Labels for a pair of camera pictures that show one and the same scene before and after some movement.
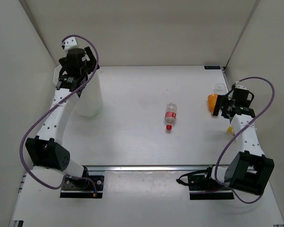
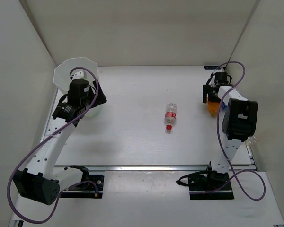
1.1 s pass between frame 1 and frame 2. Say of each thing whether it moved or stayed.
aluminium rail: stayed
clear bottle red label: stayed
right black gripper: moved
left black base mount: stayed
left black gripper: moved
